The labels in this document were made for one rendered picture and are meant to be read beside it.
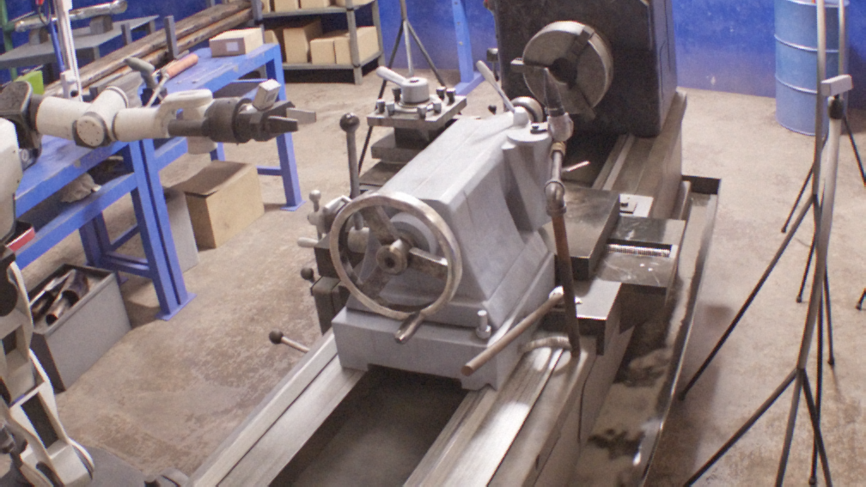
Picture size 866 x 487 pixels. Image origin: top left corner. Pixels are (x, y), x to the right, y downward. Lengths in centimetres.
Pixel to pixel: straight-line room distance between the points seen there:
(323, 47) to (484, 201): 488
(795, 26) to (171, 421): 407
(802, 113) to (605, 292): 365
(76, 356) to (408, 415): 196
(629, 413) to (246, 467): 104
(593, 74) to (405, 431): 113
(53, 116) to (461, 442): 112
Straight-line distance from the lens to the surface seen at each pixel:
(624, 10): 233
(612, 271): 169
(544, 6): 244
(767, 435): 262
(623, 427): 200
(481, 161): 149
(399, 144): 187
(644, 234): 184
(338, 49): 620
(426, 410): 160
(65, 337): 324
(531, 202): 160
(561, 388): 144
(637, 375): 217
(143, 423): 296
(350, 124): 144
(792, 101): 514
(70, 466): 232
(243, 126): 153
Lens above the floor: 172
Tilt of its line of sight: 25 degrees down
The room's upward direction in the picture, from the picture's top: 7 degrees counter-clockwise
